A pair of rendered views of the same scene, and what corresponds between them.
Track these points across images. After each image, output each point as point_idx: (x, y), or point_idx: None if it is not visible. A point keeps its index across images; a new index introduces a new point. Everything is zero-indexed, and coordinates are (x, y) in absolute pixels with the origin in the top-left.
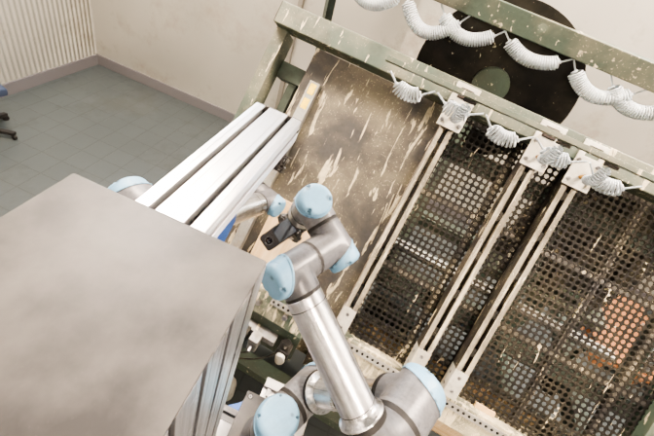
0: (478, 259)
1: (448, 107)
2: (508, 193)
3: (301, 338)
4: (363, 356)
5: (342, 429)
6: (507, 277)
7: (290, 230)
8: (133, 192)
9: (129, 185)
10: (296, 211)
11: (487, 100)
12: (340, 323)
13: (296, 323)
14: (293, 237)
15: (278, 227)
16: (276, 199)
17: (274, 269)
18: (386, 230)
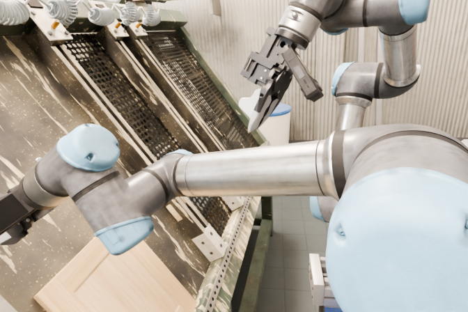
0: (174, 113)
1: (60, 5)
2: (133, 63)
3: (230, 301)
4: (237, 235)
5: (418, 74)
6: (186, 108)
7: (302, 61)
8: (444, 164)
9: (442, 174)
10: None
11: None
12: (218, 244)
13: (415, 33)
14: (284, 92)
15: (304, 67)
16: (180, 152)
17: None
18: (142, 155)
